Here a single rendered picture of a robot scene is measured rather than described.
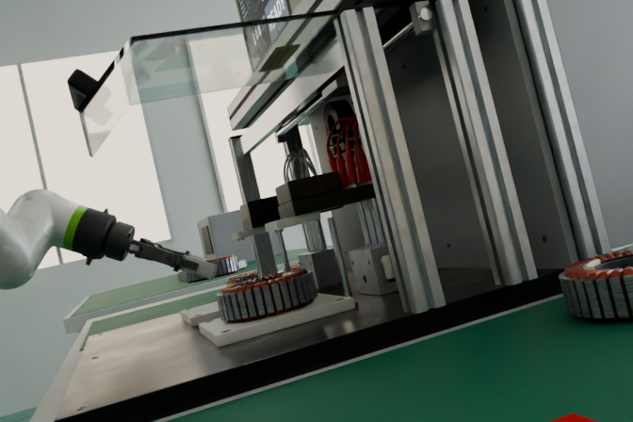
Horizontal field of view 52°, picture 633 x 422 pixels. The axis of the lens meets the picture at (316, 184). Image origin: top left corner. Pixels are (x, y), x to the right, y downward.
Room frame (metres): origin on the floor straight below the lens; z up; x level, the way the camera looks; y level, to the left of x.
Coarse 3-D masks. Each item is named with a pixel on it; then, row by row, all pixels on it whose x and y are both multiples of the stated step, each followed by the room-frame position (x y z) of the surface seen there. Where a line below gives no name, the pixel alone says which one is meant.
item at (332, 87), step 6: (336, 78) 0.82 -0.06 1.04; (342, 78) 0.82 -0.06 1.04; (330, 84) 0.84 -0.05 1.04; (336, 84) 0.82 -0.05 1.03; (342, 84) 0.82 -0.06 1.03; (348, 84) 0.82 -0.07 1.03; (324, 90) 0.86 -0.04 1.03; (330, 90) 0.84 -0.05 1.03; (336, 90) 0.83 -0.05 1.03; (342, 90) 0.84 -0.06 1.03; (348, 90) 0.85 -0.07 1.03; (324, 96) 0.86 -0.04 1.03; (330, 96) 0.86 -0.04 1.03; (336, 96) 0.87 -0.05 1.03
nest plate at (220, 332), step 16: (320, 304) 0.71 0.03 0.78; (336, 304) 0.70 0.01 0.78; (352, 304) 0.70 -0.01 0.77; (224, 320) 0.77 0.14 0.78; (256, 320) 0.70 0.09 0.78; (272, 320) 0.68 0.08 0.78; (288, 320) 0.68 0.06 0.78; (304, 320) 0.69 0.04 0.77; (208, 336) 0.72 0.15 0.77; (224, 336) 0.66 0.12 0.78; (240, 336) 0.66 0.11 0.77
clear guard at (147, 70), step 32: (192, 32) 0.58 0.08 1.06; (224, 32) 0.60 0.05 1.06; (256, 32) 0.62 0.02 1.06; (288, 32) 0.65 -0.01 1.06; (320, 32) 0.68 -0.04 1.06; (128, 64) 0.61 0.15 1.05; (160, 64) 0.65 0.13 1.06; (192, 64) 0.68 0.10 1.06; (224, 64) 0.71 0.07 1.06; (256, 64) 0.74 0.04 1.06; (288, 64) 0.78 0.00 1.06; (96, 96) 0.56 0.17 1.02; (128, 96) 0.74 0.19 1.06; (160, 96) 0.79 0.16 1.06; (96, 128) 0.67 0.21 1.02
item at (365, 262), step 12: (360, 252) 0.78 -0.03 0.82; (372, 252) 0.75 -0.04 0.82; (384, 252) 0.76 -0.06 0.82; (360, 264) 0.79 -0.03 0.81; (372, 264) 0.75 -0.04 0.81; (360, 276) 0.80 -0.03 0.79; (372, 276) 0.76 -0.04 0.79; (384, 276) 0.76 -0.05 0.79; (360, 288) 0.81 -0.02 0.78; (372, 288) 0.77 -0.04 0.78; (384, 288) 0.76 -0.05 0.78; (396, 288) 0.76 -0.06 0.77
